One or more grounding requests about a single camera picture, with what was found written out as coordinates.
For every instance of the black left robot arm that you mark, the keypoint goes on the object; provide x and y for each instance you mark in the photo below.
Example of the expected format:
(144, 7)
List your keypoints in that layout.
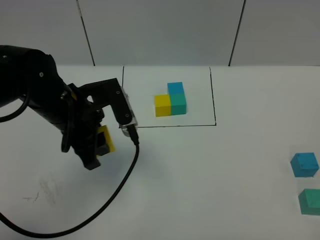
(31, 76)

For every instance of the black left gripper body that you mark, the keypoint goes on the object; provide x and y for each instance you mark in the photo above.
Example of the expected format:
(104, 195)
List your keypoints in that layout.
(81, 128)

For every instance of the template blue cube block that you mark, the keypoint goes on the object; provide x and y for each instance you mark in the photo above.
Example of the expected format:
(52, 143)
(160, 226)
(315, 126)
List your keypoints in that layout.
(175, 88)

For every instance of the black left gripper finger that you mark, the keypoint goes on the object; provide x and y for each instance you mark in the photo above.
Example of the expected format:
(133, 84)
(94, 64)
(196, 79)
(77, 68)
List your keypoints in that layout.
(86, 150)

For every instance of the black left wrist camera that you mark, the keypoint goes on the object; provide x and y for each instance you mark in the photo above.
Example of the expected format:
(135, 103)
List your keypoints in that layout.
(110, 93)

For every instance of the template green cube block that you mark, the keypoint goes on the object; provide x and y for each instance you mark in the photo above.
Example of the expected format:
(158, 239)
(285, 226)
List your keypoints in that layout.
(178, 104)

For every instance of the template yellow cube block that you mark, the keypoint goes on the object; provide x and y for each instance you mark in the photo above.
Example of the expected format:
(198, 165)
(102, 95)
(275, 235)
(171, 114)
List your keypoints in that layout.
(162, 105)

